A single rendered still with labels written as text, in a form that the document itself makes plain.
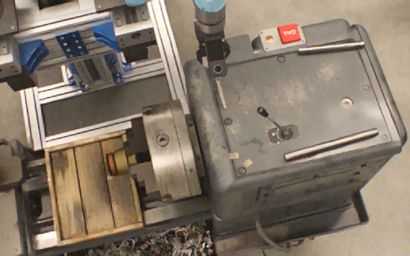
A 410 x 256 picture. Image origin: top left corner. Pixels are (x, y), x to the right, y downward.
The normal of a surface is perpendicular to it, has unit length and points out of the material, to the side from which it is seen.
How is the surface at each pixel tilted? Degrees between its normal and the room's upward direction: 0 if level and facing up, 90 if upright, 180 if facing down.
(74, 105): 0
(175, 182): 56
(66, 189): 0
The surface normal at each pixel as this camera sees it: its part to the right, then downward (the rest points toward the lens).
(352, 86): -0.04, -0.37
